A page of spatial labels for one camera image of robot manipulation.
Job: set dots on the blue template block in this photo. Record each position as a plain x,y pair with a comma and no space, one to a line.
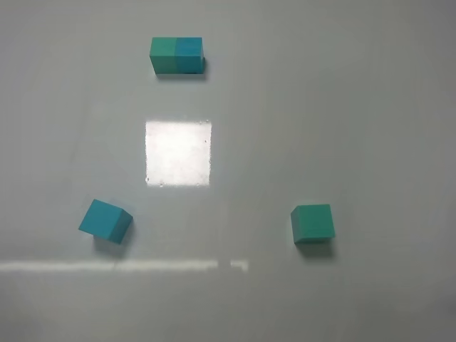
189,55

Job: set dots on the green template block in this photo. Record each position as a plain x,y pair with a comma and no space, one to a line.
162,55

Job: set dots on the green cube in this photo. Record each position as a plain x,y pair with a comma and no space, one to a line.
312,223

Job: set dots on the blue cube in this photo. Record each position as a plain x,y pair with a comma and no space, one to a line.
106,221

